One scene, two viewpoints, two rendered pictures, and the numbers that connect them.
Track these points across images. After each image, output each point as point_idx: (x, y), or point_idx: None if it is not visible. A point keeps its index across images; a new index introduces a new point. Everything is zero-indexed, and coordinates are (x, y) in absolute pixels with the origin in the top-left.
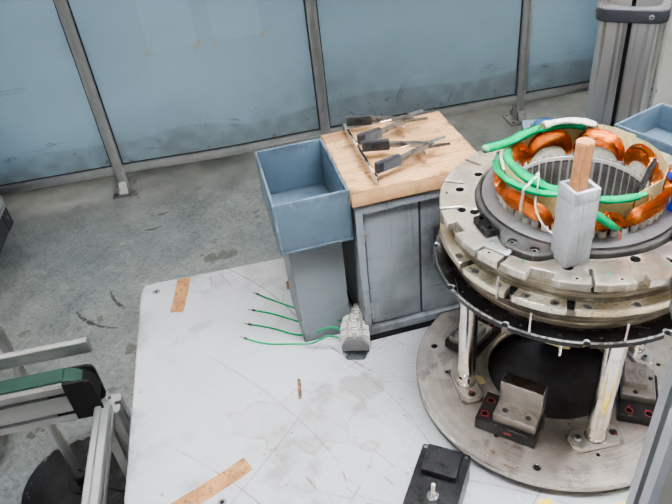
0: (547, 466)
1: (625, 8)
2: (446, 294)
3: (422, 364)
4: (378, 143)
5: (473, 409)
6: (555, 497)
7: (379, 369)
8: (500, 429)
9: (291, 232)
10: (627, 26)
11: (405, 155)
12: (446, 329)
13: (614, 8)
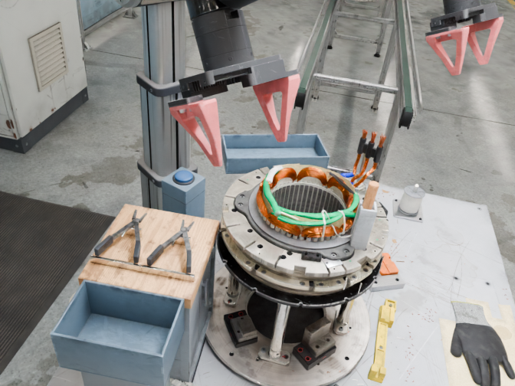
0: (348, 353)
1: (172, 85)
2: (204, 318)
3: (243, 369)
4: (159, 252)
5: (294, 363)
6: (360, 363)
7: None
8: (321, 358)
9: (168, 364)
10: (175, 95)
11: (189, 247)
12: (221, 338)
13: (167, 86)
